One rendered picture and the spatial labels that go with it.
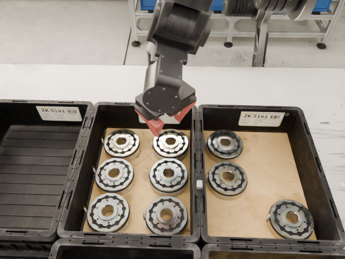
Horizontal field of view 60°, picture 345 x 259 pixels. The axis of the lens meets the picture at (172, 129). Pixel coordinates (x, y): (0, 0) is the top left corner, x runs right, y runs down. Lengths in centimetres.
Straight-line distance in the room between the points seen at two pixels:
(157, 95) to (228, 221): 44
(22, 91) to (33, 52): 157
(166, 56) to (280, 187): 54
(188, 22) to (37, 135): 68
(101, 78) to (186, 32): 92
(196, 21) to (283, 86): 95
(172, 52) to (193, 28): 5
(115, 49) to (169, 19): 233
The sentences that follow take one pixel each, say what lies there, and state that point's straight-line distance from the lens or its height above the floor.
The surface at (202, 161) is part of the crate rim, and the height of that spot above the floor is 92.
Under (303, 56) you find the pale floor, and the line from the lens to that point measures 286.
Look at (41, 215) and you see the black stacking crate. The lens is 84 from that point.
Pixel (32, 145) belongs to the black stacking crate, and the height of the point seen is 83.
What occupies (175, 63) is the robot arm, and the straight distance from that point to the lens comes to 44.
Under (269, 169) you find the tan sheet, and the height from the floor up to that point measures 83.
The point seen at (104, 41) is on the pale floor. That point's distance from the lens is 289.
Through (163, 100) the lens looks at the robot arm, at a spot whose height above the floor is 123.
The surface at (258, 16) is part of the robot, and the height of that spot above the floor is 84.
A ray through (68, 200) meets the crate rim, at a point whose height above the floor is 93.
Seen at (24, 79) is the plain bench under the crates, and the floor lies 70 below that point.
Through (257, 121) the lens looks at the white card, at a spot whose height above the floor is 88.
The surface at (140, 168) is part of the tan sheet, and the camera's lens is 85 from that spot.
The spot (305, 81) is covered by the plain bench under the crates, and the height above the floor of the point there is 70.
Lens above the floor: 154
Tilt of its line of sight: 50 degrees down
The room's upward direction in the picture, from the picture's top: straight up
